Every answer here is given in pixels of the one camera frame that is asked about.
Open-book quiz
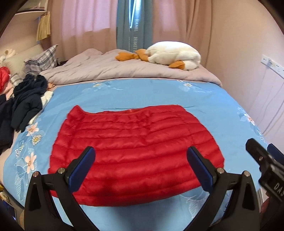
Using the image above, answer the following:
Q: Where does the plaid pillow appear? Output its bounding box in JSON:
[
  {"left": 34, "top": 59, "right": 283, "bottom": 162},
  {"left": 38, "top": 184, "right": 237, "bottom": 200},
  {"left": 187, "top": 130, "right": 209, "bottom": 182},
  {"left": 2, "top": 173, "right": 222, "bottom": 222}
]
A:
[
  {"left": 10, "top": 73, "right": 25, "bottom": 88},
  {"left": 24, "top": 44, "right": 58, "bottom": 75}
]

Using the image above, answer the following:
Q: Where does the white goose plush toy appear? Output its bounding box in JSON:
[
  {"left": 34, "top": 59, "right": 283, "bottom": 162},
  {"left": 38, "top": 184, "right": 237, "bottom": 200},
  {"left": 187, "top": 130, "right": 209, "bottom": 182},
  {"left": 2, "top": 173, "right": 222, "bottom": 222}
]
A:
[{"left": 115, "top": 41, "right": 202, "bottom": 71}]

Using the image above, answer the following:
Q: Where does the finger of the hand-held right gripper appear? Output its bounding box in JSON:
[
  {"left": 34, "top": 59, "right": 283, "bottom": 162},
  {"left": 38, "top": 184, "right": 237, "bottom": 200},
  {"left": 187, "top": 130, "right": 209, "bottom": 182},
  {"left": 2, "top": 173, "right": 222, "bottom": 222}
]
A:
[
  {"left": 267, "top": 144, "right": 284, "bottom": 162},
  {"left": 246, "top": 139, "right": 272, "bottom": 166}
]

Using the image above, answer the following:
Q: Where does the yellow hanging cloth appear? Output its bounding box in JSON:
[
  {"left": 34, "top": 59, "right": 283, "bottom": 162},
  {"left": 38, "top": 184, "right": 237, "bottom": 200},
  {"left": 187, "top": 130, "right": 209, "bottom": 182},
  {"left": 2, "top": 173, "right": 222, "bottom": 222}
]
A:
[{"left": 36, "top": 12, "right": 51, "bottom": 41}]

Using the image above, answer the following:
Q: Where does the grey quilt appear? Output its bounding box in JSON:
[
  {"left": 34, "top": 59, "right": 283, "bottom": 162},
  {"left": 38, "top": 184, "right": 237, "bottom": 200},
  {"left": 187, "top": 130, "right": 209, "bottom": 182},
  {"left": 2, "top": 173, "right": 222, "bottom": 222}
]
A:
[{"left": 40, "top": 48, "right": 223, "bottom": 88}]

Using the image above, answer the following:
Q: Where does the red puffer jacket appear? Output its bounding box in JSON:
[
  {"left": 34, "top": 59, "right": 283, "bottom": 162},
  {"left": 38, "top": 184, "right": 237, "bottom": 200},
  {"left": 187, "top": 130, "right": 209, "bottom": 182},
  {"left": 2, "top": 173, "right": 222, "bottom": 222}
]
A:
[
  {"left": 0, "top": 67, "right": 11, "bottom": 94},
  {"left": 48, "top": 104, "right": 224, "bottom": 207}
]

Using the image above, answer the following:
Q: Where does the white wall socket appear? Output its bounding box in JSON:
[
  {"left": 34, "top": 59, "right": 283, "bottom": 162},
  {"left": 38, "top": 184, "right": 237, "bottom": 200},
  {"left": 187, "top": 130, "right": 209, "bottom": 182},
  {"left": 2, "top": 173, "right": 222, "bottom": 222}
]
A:
[{"left": 261, "top": 54, "right": 284, "bottom": 78}]

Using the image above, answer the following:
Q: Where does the folded red puffer jacket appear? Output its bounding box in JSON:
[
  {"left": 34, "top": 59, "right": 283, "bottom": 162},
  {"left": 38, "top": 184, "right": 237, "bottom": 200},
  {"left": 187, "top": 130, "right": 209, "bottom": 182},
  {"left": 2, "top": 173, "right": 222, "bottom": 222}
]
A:
[{"left": 0, "top": 67, "right": 11, "bottom": 94}]

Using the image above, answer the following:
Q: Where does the white shelf cabinet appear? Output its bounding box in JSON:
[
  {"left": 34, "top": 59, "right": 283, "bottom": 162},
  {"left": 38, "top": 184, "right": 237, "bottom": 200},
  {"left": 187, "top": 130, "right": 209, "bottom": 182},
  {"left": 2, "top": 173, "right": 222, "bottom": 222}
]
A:
[{"left": 13, "top": 0, "right": 48, "bottom": 17}]

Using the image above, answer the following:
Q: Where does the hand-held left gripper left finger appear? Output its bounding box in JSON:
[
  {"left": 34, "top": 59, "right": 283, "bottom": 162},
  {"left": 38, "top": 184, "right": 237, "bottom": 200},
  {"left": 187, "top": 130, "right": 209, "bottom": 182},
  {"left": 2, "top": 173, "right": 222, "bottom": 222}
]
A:
[{"left": 25, "top": 146, "right": 96, "bottom": 231}]

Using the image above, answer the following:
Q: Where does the blue floral bedsheet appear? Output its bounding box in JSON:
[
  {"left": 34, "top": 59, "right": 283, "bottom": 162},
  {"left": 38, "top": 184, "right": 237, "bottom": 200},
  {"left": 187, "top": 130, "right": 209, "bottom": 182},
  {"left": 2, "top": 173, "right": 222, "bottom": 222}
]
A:
[{"left": 3, "top": 79, "right": 272, "bottom": 225}]

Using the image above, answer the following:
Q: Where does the pink curtain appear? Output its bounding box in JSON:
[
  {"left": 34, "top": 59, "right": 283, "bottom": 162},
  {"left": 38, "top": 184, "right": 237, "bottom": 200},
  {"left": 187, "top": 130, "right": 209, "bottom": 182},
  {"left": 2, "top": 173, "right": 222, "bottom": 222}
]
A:
[
  {"left": 142, "top": 0, "right": 213, "bottom": 67},
  {"left": 50, "top": 0, "right": 119, "bottom": 61}
]

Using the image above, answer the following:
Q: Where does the small white plush toy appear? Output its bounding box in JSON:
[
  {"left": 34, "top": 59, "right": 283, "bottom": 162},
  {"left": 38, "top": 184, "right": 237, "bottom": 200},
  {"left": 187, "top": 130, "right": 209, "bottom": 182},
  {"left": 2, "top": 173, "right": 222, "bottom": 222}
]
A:
[{"left": 0, "top": 49, "right": 16, "bottom": 64}]

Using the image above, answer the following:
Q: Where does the white cable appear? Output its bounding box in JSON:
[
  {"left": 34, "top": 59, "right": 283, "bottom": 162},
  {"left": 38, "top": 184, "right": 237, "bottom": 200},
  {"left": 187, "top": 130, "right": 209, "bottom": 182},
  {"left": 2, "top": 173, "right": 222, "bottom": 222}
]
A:
[{"left": 263, "top": 67, "right": 280, "bottom": 135}]

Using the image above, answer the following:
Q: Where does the white cloth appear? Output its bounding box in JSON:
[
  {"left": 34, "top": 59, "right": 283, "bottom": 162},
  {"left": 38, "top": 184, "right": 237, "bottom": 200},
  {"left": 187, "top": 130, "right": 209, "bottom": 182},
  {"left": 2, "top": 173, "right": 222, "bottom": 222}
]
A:
[{"left": 29, "top": 91, "right": 54, "bottom": 125}]

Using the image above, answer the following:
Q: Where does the blue curtain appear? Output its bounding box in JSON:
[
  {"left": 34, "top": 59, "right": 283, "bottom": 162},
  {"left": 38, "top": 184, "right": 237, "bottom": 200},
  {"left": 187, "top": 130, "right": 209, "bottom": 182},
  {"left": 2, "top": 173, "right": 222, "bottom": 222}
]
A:
[{"left": 116, "top": 0, "right": 153, "bottom": 50}]

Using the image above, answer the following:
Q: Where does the beige padded headboard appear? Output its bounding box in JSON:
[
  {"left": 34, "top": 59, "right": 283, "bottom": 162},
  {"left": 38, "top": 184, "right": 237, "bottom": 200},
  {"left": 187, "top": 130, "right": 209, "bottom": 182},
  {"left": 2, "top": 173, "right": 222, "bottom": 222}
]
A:
[{"left": 0, "top": 43, "right": 45, "bottom": 74}]

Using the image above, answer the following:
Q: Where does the bunched navy jacket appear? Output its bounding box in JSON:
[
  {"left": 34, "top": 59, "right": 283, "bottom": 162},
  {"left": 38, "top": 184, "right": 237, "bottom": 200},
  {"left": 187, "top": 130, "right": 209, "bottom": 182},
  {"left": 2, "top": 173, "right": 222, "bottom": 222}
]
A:
[{"left": 11, "top": 74, "right": 48, "bottom": 131}]

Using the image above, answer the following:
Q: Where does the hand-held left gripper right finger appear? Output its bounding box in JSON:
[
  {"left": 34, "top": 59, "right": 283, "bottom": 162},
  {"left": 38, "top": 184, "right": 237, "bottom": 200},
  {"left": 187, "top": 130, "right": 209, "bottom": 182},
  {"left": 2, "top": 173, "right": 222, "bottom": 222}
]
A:
[{"left": 187, "top": 146, "right": 260, "bottom": 231}]

